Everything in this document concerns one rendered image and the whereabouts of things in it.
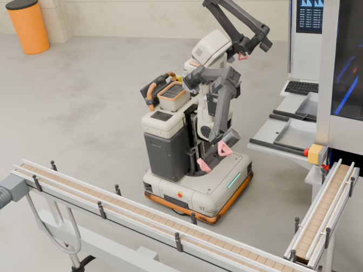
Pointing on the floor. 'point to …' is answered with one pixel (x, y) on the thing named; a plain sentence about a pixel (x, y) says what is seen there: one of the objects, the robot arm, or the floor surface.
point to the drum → (28, 25)
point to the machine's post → (327, 76)
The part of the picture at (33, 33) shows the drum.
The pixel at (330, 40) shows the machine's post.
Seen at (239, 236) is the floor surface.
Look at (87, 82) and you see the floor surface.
